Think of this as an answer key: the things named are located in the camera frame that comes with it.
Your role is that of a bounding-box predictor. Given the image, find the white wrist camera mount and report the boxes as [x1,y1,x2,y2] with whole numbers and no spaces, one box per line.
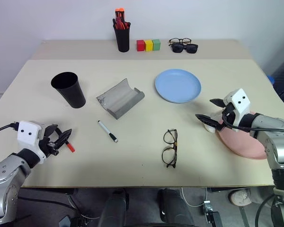
[17,121,47,164]
[223,88,251,128]

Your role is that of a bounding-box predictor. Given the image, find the dark rounded shape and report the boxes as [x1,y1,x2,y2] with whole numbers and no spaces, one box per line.
[157,188,195,227]
[97,188,130,227]

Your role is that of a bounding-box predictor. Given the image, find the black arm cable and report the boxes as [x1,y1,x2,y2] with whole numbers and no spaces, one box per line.
[222,110,284,133]
[0,122,20,137]

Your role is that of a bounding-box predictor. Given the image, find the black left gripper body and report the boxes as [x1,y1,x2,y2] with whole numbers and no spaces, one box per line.
[38,133,62,158]

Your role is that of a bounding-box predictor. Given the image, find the white shoe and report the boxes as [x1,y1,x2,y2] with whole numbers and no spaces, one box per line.
[228,188,253,207]

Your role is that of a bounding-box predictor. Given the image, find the empty black cup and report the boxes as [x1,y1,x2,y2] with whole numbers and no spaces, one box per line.
[50,71,87,109]

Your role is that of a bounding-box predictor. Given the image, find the thin dark frame eyeglasses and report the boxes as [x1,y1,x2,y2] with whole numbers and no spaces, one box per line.
[168,37,193,46]

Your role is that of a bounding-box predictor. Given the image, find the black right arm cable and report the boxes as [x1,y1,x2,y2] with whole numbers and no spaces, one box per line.
[222,110,284,133]

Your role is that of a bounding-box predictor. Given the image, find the small white object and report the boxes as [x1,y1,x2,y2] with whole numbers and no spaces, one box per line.
[204,112,224,133]

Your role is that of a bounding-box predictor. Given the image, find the yellow wooden block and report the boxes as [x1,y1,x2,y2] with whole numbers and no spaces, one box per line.
[144,39,154,52]

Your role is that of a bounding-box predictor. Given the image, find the black sunglasses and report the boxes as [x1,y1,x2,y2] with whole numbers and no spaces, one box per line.
[171,43,199,54]

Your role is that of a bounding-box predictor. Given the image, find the metal table clamp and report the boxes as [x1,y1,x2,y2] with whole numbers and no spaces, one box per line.
[202,200,222,227]

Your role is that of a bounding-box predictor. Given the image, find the red marker pen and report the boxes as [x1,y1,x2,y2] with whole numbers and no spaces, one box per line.
[64,141,76,153]

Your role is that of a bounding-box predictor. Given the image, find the white marker with black cap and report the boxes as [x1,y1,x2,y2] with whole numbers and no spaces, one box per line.
[97,120,119,143]

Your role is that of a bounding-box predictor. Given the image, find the tortoiseshell eyeglasses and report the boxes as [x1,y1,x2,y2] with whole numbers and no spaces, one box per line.
[161,128,178,169]

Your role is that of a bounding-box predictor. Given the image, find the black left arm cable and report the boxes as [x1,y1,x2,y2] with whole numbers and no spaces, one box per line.
[0,122,20,137]

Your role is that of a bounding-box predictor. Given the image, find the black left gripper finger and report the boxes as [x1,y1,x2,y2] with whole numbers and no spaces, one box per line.
[44,124,60,138]
[54,129,73,147]

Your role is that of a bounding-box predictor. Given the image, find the light blue plate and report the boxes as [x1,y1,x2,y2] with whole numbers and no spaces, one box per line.
[155,68,202,104]

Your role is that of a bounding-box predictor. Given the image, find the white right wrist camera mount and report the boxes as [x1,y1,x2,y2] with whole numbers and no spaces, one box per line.
[223,88,251,128]

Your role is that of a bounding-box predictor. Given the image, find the red wooden block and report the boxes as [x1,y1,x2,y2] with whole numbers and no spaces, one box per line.
[136,39,146,52]

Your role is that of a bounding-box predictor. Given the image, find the pink plate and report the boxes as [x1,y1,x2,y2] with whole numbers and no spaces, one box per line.
[215,118,268,160]

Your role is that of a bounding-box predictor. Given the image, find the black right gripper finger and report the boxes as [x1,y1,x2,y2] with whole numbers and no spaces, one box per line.
[195,113,225,131]
[209,98,228,108]

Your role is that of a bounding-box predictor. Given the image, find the black pen holder cup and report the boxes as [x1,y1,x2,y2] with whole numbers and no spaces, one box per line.
[113,21,131,53]

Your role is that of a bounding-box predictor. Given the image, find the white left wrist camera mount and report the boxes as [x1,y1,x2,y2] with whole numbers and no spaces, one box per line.
[17,121,47,164]

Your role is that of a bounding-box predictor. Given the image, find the open grey glasses case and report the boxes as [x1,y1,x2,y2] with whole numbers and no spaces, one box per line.
[96,78,146,120]

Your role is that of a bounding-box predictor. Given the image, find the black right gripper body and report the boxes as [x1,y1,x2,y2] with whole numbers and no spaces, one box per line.
[221,103,237,125]

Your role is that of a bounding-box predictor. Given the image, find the thin white cable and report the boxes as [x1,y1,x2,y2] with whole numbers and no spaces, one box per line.
[180,187,208,208]

